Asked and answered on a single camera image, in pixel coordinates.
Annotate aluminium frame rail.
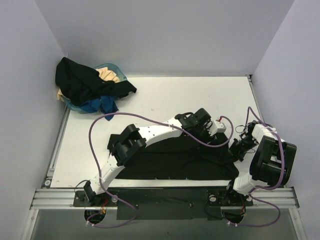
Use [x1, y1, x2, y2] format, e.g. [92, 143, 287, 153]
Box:
[30, 187, 300, 210]

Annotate teal plastic basket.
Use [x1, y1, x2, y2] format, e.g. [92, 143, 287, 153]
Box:
[62, 63, 127, 114]

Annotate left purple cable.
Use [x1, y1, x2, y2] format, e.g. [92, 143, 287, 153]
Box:
[88, 112, 235, 228]

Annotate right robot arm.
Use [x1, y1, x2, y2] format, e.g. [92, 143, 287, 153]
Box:
[223, 120, 297, 205]

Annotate black graphic t shirt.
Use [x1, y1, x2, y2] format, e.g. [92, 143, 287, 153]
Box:
[117, 135, 239, 181]

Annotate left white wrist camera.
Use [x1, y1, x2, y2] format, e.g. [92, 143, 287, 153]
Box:
[208, 116, 227, 136]

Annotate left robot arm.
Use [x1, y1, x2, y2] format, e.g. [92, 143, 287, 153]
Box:
[84, 108, 226, 206]

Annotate cream t shirt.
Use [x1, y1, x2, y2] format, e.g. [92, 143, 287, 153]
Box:
[56, 67, 121, 102]

